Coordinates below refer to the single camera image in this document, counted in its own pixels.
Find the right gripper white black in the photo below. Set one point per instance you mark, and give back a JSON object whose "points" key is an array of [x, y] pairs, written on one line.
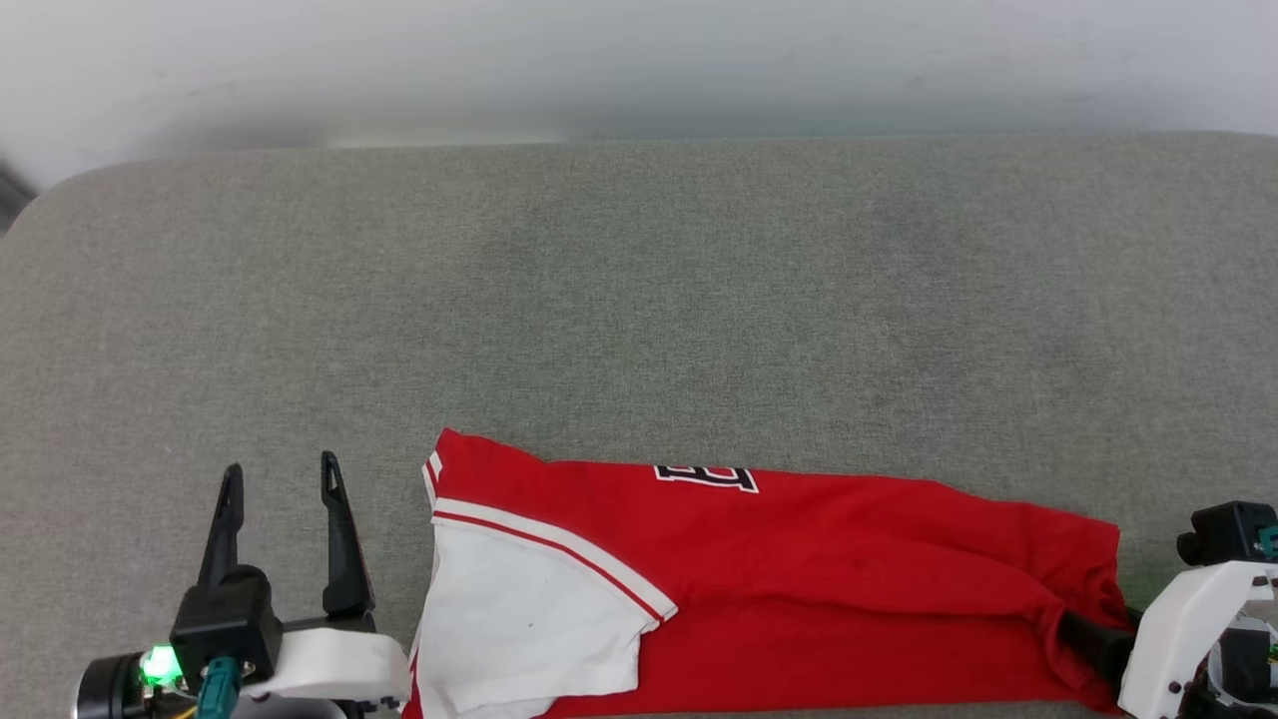
{"points": [[1173, 639]]}

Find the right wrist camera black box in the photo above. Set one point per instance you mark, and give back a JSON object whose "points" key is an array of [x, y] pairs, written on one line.
{"points": [[1228, 534]]}

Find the red and white shirt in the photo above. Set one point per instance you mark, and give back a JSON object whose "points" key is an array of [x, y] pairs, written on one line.
{"points": [[819, 579]]}

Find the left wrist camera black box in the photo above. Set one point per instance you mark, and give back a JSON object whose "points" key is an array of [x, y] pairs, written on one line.
{"points": [[225, 619]]}

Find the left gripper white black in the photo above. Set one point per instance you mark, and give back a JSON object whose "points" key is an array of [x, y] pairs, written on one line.
{"points": [[334, 664]]}

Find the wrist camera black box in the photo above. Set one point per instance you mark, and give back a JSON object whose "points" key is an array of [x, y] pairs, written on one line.
{"points": [[1228, 534], [225, 619]]}

